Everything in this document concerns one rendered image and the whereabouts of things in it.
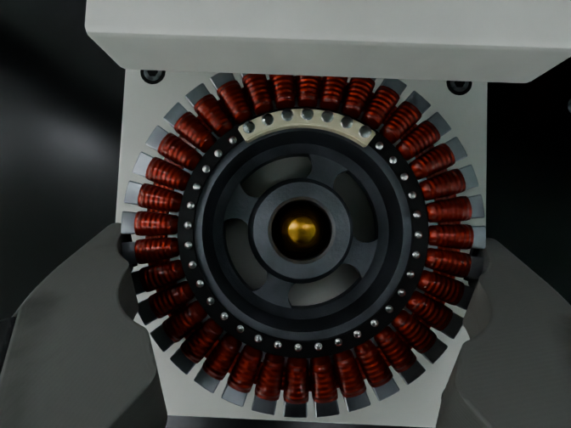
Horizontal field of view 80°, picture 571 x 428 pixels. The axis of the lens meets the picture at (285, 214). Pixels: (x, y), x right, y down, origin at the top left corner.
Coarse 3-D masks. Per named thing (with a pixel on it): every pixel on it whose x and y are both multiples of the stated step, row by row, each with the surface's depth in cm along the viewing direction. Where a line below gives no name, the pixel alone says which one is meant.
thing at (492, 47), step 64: (128, 0) 4; (192, 0) 4; (256, 0) 4; (320, 0) 4; (384, 0) 4; (448, 0) 4; (512, 0) 4; (128, 64) 5; (192, 64) 5; (256, 64) 5; (320, 64) 5; (384, 64) 5; (448, 64) 4; (512, 64) 4
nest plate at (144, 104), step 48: (144, 96) 14; (432, 96) 14; (480, 96) 14; (144, 144) 14; (480, 144) 14; (336, 192) 14; (480, 192) 14; (240, 240) 14; (336, 288) 14; (192, 384) 14; (432, 384) 13
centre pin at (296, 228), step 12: (300, 204) 12; (288, 216) 11; (300, 216) 11; (312, 216) 11; (324, 216) 12; (276, 228) 12; (288, 228) 11; (300, 228) 11; (312, 228) 11; (324, 228) 12; (276, 240) 12; (288, 240) 11; (300, 240) 11; (312, 240) 11; (324, 240) 12; (288, 252) 12; (300, 252) 12; (312, 252) 12
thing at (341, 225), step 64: (192, 128) 10; (256, 128) 10; (320, 128) 10; (384, 128) 10; (448, 128) 11; (128, 192) 11; (192, 192) 10; (320, 192) 11; (384, 192) 12; (448, 192) 10; (128, 256) 10; (192, 256) 10; (256, 256) 12; (320, 256) 11; (384, 256) 12; (448, 256) 10; (192, 320) 10; (256, 320) 10; (320, 320) 12; (384, 320) 10; (448, 320) 10; (256, 384) 10; (320, 384) 10; (384, 384) 10
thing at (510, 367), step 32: (480, 256) 11; (512, 256) 10; (480, 288) 9; (512, 288) 9; (544, 288) 9; (480, 320) 9; (512, 320) 8; (544, 320) 8; (480, 352) 7; (512, 352) 7; (544, 352) 7; (448, 384) 7; (480, 384) 6; (512, 384) 6; (544, 384) 6; (448, 416) 7; (480, 416) 6; (512, 416) 6; (544, 416) 6
